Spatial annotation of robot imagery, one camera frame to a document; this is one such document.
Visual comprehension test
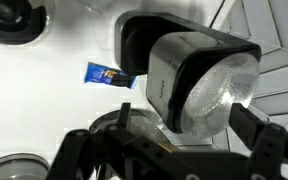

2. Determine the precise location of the glass pitcher steel rim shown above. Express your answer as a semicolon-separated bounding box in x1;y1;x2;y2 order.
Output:
0;152;51;180

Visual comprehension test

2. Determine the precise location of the glass carafe black handle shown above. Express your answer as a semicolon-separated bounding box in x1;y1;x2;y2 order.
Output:
0;0;52;51

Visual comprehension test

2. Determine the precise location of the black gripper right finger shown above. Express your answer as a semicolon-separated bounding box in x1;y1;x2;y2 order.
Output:
228;103;288;180

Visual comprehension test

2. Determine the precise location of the black silver coffee machine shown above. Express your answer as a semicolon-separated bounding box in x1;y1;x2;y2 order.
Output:
113;10;263;134

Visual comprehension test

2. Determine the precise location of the blue packet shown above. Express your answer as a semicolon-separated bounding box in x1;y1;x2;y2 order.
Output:
83;61;139;90

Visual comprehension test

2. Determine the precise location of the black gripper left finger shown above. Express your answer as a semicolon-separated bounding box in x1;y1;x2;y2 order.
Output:
47;102;192;180

